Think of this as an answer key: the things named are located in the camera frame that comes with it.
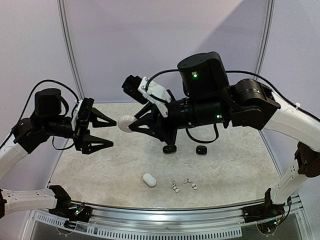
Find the right aluminium frame post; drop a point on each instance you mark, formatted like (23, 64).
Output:
(266, 30)

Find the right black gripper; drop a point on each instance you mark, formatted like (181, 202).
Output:
(161, 122)

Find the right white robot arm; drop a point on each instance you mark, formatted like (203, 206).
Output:
(254, 102)

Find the white oval earbud case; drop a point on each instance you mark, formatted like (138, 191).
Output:
(149, 180)

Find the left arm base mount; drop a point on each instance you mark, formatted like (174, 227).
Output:
(66, 209)

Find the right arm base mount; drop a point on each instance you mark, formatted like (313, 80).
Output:
(267, 209)

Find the black oval earbud case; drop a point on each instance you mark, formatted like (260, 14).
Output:
(169, 149)

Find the aluminium front rail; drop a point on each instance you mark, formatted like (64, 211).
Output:
(218, 223)

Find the pink round earbud case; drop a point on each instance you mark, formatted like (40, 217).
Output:
(124, 122)

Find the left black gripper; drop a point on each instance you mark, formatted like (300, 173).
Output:
(82, 139)

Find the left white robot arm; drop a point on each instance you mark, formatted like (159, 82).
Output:
(28, 133)

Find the left aluminium frame post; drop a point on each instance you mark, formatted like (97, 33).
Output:
(62, 10)

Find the aluminium frame post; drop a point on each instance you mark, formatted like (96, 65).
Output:
(62, 10)
(266, 30)

